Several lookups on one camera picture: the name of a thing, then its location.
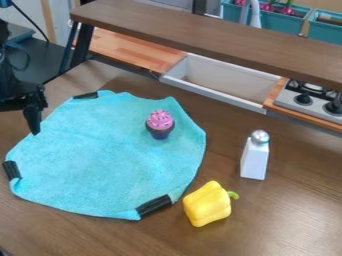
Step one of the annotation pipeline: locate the yellow toy pepper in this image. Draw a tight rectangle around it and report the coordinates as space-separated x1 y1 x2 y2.
181 180 241 228

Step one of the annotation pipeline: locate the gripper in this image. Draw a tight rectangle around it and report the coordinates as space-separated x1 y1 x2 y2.
20 84 50 136

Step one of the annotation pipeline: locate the wooden shelf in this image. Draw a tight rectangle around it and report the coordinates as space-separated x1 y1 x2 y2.
69 0 342 91

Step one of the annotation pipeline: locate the white salt shaker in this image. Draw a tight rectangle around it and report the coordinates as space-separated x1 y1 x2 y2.
239 129 272 181

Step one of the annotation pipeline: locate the pink toy cupcake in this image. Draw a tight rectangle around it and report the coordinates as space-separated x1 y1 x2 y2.
144 109 177 141

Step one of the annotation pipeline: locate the teal bin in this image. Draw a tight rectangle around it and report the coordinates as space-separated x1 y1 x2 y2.
305 8 342 46
220 0 313 36

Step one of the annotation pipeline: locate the toy stove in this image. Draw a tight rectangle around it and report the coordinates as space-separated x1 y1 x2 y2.
272 78 342 126

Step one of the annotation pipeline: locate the turquoise cloth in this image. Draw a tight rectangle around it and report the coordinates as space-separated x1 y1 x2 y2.
1 89 209 222

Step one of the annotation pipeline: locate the toy sink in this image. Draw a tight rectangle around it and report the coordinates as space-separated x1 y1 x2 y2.
158 52 284 116

